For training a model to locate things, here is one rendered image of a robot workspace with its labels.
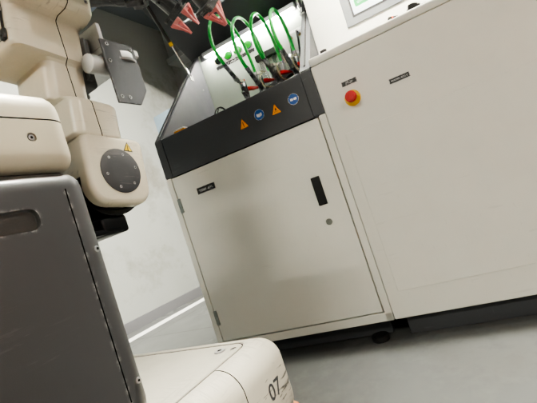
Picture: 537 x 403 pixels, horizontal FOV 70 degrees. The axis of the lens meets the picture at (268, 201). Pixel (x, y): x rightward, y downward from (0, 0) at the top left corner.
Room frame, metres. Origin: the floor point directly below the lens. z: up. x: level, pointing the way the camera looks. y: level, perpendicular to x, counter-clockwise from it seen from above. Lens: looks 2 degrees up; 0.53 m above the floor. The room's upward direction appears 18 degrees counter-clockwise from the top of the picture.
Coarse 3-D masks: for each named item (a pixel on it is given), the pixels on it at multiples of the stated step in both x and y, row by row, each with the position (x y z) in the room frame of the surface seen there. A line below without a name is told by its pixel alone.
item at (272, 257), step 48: (288, 144) 1.33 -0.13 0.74; (192, 192) 1.50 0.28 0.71; (240, 192) 1.42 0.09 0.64; (288, 192) 1.35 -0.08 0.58; (336, 192) 1.28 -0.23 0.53; (192, 240) 1.53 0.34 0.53; (240, 240) 1.45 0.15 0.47; (288, 240) 1.37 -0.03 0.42; (336, 240) 1.30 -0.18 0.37; (240, 288) 1.47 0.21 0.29; (288, 288) 1.40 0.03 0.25; (336, 288) 1.33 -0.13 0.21; (240, 336) 1.50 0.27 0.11
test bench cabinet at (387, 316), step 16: (336, 160) 1.27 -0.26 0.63; (176, 208) 1.54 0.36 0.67; (352, 208) 1.27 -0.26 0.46; (192, 256) 1.54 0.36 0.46; (368, 256) 1.27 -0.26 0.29; (208, 304) 1.54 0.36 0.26; (384, 304) 1.27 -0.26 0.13; (352, 320) 1.32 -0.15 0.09; (368, 320) 1.30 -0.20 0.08; (384, 320) 1.28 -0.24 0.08; (256, 336) 1.48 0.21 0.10; (272, 336) 1.45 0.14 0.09; (288, 336) 1.42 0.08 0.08; (304, 336) 1.47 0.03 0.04; (320, 336) 1.45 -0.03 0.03; (336, 336) 1.42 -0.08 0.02; (352, 336) 1.40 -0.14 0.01; (384, 336) 1.29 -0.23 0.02
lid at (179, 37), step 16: (176, 0) 1.77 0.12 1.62; (224, 0) 1.77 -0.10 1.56; (240, 0) 1.78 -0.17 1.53; (256, 0) 1.79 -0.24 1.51; (272, 0) 1.79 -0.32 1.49; (288, 0) 1.80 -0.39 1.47; (160, 16) 1.82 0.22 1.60; (256, 16) 1.86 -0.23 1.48; (176, 32) 1.90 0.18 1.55; (224, 32) 1.92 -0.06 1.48; (192, 48) 1.99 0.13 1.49; (208, 48) 2.00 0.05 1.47
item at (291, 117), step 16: (288, 80) 1.30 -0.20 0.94; (256, 96) 1.35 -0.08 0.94; (272, 96) 1.33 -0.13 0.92; (304, 96) 1.28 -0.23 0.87; (224, 112) 1.41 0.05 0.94; (240, 112) 1.38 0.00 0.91; (288, 112) 1.31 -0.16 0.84; (304, 112) 1.29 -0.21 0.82; (192, 128) 1.47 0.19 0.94; (208, 128) 1.44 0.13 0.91; (224, 128) 1.41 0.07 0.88; (256, 128) 1.37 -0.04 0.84; (272, 128) 1.34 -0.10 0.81; (288, 128) 1.32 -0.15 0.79; (176, 144) 1.50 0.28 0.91; (192, 144) 1.48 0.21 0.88; (208, 144) 1.45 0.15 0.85; (224, 144) 1.42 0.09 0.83; (240, 144) 1.40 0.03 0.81; (176, 160) 1.51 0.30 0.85; (192, 160) 1.48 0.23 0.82; (208, 160) 1.46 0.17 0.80; (176, 176) 1.53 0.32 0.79
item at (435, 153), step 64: (320, 0) 1.51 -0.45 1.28; (512, 0) 1.03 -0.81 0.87; (320, 64) 1.25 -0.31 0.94; (384, 64) 1.18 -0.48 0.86; (448, 64) 1.11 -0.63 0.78; (512, 64) 1.05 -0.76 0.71; (384, 128) 1.20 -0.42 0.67; (448, 128) 1.13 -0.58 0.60; (512, 128) 1.07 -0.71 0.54; (384, 192) 1.22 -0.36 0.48; (448, 192) 1.15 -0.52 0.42; (512, 192) 1.09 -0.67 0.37; (384, 256) 1.25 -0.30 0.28; (448, 256) 1.18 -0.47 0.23; (512, 256) 1.11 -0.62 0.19; (448, 320) 1.24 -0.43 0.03
